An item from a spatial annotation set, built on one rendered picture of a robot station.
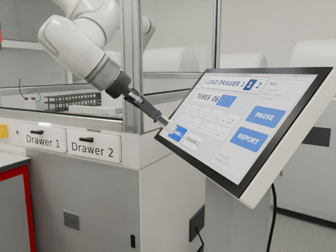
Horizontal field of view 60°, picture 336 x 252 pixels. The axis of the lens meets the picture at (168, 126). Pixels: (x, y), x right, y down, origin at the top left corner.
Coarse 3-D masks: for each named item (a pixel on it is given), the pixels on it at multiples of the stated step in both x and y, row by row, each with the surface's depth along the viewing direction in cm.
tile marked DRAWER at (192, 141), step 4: (188, 132) 83; (192, 132) 81; (188, 136) 82; (192, 136) 80; (196, 136) 78; (200, 136) 77; (184, 140) 82; (188, 140) 80; (192, 140) 79; (196, 140) 77; (200, 140) 76; (184, 144) 81; (188, 144) 79; (192, 144) 77; (196, 144) 76; (188, 148) 78; (192, 148) 76; (196, 148) 75
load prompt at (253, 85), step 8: (208, 80) 95; (216, 80) 90; (224, 80) 86; (232, 80) 82; (240, 80) 79; (248, 80) 76; (256, 80) 73; (264, 80) 70; (216, 88) 87; (224, 88) 83; (232, 88) 80; (240, 88) 76; (248, 88) 73; (256, 88) 71
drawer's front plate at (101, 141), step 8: (72, 136) 130; (80, 136) 127; (88, 136) 125; (96, 136) 123; (104, 136) 121; (112, 136) 119; (80, 144) 128; (88, 144) 126; (96, 144) 124; (104, 144) 121; (112, 144) 119; (120, 144) 119; (72, 152) 132; (80, 152) 129; (88, 152) 127; (96, 152) 124; (104, 152) 122; (112, 152) 120; (120, 152) 120; (112, 160) 121; (120, 160) 120
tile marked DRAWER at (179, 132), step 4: (176, 124) 93; (176, 128) 91; (180, 128) 89; (184, 128) 87; (176, 132) 89; (180, 132) 87; (184, 132) 85; (168, 136) 92; (172, 136) 90; (176, 136) 88; (180, 136) 86; (176, 140) 86
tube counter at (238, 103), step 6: (216, 96) 84; (222, 96) 81; (228, 96) 78; (234, 96) 76; (240, 96) 74; (246, 96) 72; (210, 102) 84; (216, 102) 82; (222, 102) 79; (228, 102) 77; (234, 102) 74; (240, 102) 72; (246, 102) 70; (228, 108) 75; (234, 108) 73; (240, 108) 70; (246, 108) 69
